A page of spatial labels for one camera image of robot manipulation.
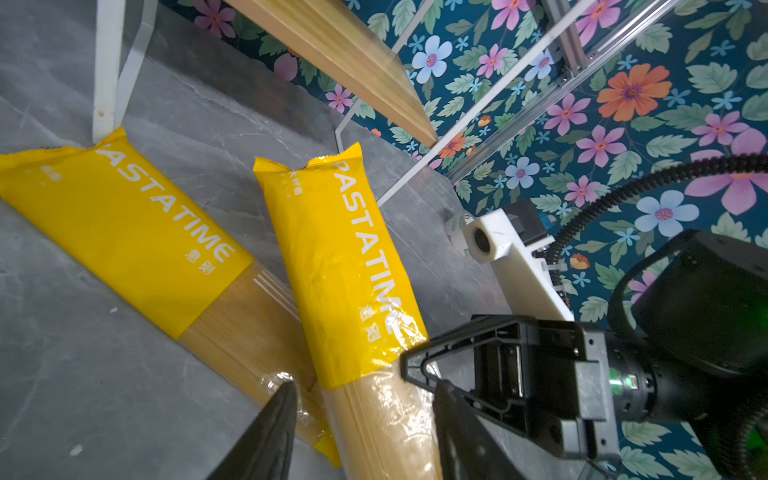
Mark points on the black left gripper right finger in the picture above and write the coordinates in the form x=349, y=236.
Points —
x=466, y=448

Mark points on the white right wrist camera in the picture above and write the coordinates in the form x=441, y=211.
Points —
x=524, y=279

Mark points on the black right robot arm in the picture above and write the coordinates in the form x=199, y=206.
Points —
x=686, y=341

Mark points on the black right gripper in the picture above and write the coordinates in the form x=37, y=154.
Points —
x=565, y=386

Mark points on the yellow pasta bag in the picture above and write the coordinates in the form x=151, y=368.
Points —
x=358, y=312
x=124, y=221

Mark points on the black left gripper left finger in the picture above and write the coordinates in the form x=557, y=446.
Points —
x=265, y=449

